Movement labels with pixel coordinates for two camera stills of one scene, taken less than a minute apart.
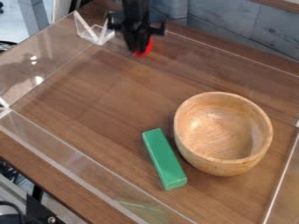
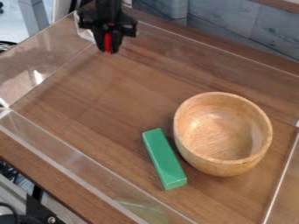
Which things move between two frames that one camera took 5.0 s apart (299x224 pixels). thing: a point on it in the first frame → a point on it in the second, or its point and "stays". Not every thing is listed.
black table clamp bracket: x=38 y=213 stays
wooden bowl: x=223 y=131 stays
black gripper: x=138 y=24 → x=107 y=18
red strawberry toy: x=147 y=50 → x=107 y=42
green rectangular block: x=164 y=160 stays
